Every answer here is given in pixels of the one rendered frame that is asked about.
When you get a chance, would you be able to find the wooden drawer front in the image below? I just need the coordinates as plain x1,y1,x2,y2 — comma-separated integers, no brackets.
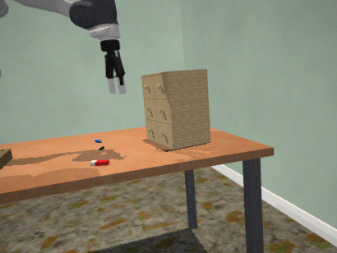
155,99,171,123
146,119,159,142
154,74,169,98
142,76,155,97
158,122,173,148
144,99,157,120

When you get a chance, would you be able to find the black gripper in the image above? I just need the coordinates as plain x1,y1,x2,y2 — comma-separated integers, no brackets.
100,39,127,94

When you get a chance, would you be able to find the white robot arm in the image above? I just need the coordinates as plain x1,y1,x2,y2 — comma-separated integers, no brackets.
0,0,120,41

